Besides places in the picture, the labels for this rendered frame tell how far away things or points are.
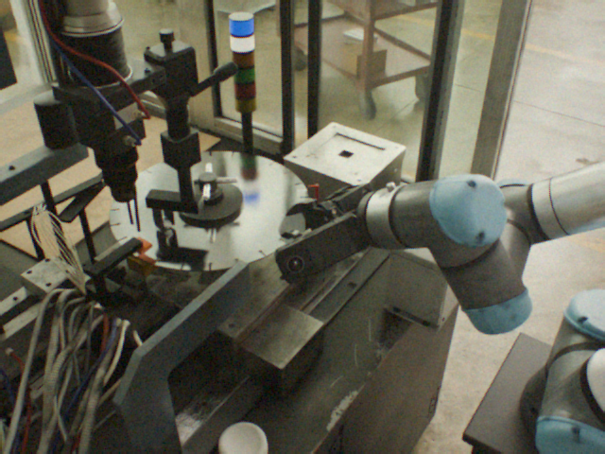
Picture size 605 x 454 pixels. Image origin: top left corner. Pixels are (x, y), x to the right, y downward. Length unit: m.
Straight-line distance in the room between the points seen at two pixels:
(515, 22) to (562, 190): 0.44
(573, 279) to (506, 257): 1.79
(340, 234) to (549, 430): 0.33
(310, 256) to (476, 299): 0.20
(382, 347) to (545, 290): 1.39
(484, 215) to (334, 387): 0.47
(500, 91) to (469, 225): 0.58
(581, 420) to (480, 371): 1.31
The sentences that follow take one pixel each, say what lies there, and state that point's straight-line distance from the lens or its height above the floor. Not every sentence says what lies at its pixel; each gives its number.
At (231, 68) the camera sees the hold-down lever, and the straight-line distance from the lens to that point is 0.87.
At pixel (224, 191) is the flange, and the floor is 0.96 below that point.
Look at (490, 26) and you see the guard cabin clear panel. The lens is 1.20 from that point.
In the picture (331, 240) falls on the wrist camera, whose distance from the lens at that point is 0.78.
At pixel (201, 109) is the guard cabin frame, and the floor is 0.80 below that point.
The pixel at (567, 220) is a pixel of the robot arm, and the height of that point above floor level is 1.12.
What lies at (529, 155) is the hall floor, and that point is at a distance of 3.18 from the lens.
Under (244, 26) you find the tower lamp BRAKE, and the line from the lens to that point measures 1.21.
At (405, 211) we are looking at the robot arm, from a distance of 0.70.
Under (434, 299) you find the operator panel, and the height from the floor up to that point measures 0.82.
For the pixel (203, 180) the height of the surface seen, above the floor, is 1.00.
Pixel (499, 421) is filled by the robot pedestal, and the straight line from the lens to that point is 1.04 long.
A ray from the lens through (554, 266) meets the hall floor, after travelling 2.54.
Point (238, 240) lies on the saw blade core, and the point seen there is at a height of 0.95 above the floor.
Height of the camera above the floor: 1.57
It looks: 38 degrees down
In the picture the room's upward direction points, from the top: straight up
